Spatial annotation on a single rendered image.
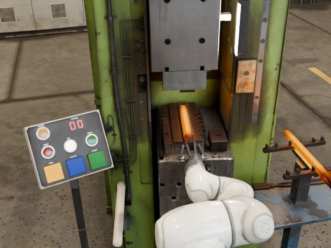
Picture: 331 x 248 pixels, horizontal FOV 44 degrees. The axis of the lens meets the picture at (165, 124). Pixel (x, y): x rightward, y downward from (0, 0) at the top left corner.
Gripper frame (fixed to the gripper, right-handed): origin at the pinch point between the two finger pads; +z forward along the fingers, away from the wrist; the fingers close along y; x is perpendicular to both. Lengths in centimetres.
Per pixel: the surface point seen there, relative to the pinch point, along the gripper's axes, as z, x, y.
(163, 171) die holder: -0.7, -16.8, -13.3
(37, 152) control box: -16, 8, -68
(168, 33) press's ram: 6, 53, -9
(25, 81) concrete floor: 315, -103, -176
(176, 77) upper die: 5.4, 31.5, -6.0
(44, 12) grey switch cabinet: 503, -65, -186
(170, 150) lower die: 5.3, -8.0, -9.4
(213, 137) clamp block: 9.6, -3.8, 12.8
